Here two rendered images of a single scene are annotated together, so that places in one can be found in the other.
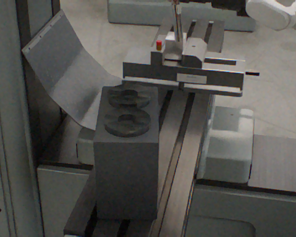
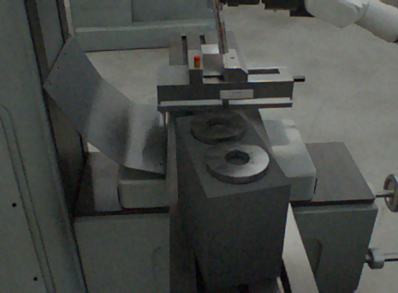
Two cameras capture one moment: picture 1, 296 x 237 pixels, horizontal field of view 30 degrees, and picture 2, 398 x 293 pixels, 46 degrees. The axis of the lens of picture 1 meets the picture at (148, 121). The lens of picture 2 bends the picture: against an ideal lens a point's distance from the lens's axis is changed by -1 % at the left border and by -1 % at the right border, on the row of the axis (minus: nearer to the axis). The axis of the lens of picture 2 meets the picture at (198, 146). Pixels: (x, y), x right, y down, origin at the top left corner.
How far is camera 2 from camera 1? 0.45 m
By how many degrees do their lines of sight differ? 11
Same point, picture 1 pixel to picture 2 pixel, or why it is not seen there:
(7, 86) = (30, 134)
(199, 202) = not seen: hidden behind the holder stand
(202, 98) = (252, 114)
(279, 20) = (346, 14)
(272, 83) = not seen: hidden behind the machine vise
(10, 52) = (29, 92)
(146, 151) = (275, 198)
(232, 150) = (294, 166)
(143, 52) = (174, 72)
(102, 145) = (219, 200)
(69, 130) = (98, 171)
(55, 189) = (97, 242)
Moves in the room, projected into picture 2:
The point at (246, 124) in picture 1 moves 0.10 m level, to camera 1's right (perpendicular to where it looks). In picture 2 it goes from (294, 135) to (328, 130)
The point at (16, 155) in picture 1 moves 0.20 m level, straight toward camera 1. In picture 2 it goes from (49, 213) to (75, 269)
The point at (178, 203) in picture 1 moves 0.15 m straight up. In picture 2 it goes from (293, 248) to (303, 177)
